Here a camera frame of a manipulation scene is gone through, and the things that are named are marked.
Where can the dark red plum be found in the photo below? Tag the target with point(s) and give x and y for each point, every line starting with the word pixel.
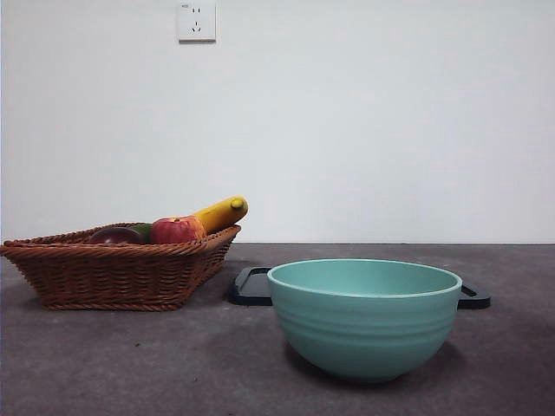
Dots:
pixel 115 236

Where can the red apple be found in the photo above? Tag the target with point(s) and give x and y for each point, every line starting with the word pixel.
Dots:
pixel 173 232

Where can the white wall socket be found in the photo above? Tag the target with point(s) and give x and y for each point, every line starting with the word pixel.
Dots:
pixel 197 21

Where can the brown wicker basket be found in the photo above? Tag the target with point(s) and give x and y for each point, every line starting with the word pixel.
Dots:
pixel 108 277

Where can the black rectangular tray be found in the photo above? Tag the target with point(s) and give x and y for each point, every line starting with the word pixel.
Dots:
pixel 249 294

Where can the teal ribbed bowl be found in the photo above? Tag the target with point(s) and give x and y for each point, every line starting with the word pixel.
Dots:
pixel 364 333

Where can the green avocado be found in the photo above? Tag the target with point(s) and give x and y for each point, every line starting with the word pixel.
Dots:
pixel 145 232

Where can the yellow banana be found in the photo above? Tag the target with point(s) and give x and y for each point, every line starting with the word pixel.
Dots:
pixel 219 214

